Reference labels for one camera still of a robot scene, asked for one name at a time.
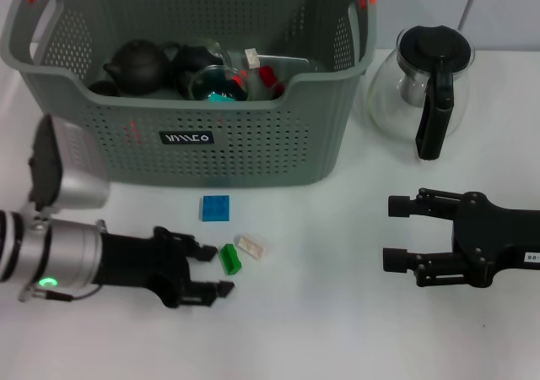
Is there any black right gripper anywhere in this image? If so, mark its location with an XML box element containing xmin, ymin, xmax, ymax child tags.
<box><xmin>382</xmin><ymin>187</ymin><xmax>540</xmax><ymax>289</ymax></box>

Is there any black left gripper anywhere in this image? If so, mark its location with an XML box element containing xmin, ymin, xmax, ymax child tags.
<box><xmin>100</xmin><ymin>226</ymin><xmax>235</xmax><ymax>310</ymax></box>

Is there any small green toy brick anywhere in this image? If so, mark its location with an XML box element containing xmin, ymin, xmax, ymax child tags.
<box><xmin>219</xmin><ymin>242</ymin><xmax>244</xmax><ymax>277</ymax></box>

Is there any clear whitish toy brick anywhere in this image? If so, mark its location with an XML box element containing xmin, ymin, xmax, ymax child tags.
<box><xmin>234</xmin><ymin>232</ymin><xmax>272</xmax><ymax>260</ymax></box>

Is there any blue square toy brick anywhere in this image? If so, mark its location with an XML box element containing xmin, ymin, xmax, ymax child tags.
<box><xmin>198</xmin><ymin>194</ymin><xmax>231</xmax><ymax>223</ymax></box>

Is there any dark red toy brick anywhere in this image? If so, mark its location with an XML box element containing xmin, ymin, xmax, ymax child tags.
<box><xmin>256</xmin><ymin>65</ymin><xmax>287</xmax><ymax>98</ymax></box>

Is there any grey perforated plastic storage bin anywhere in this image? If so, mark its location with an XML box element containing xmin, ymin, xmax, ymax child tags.
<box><xmin>0</xmin><ymin>0</ymin><xmax>379</xmax><ymax>189</ymax></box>

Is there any glass coffee pot black lid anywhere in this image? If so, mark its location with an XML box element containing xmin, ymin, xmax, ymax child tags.
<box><xmin>366</xmin><ymin>24</ymin><xmax>476</xmax><ymax>161</ymax></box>

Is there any black clay teapot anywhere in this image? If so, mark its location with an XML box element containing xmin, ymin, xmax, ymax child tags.
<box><xmin>103</xmin><ymin>39</ymin><xmax>181</xmax><ymax>97</ymax></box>

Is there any left wrist camera housing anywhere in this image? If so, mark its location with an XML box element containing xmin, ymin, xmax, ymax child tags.
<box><xmin>27</xmin><ymin>113</ymin><xmax>111</xmax><ymax>213</ymax></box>

